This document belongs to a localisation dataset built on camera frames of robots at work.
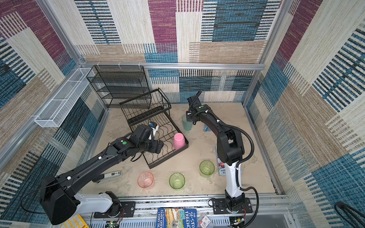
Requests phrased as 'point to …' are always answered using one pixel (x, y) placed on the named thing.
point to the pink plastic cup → (179, 141)
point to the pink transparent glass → (146, 180)
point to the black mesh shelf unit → (118, 83)
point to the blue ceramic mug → (206, 128)
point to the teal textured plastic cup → (187, 125)
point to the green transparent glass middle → (177, 181)
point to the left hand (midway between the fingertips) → (158, 142)
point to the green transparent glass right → (206, 168)
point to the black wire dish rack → (154, 106)
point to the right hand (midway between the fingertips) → (194, 118)
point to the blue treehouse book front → (172, 218)
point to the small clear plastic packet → (204, 222)
